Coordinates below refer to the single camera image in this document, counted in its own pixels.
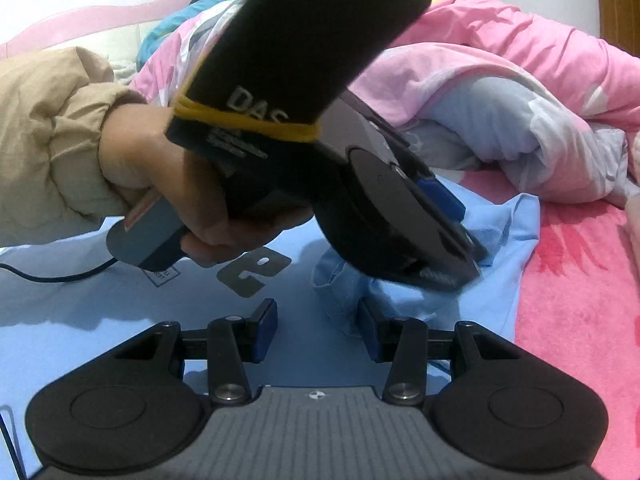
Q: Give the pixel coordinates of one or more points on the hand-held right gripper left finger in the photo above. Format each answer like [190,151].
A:
[267,330]

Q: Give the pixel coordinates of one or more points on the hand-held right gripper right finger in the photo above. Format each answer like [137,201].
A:
[367,330]

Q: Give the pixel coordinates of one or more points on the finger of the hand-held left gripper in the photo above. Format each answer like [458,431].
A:
[440,197]
[450,279]

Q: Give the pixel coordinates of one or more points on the blue t-shirt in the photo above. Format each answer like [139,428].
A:
[75,340]

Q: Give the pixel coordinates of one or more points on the person's left forearm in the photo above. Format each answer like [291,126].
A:
[45,145]

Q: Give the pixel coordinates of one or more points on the person's left hand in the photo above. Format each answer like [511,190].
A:
[135,150]

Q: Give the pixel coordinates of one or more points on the teal patterned quilt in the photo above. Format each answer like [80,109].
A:
[165,30]

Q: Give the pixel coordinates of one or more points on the pink patterned quilt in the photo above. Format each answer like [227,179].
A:
[500,60]

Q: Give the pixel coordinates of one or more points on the pink and white headboard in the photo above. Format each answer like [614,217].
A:
[75,25]

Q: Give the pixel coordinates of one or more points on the wooden door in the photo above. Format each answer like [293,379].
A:
[620,5]

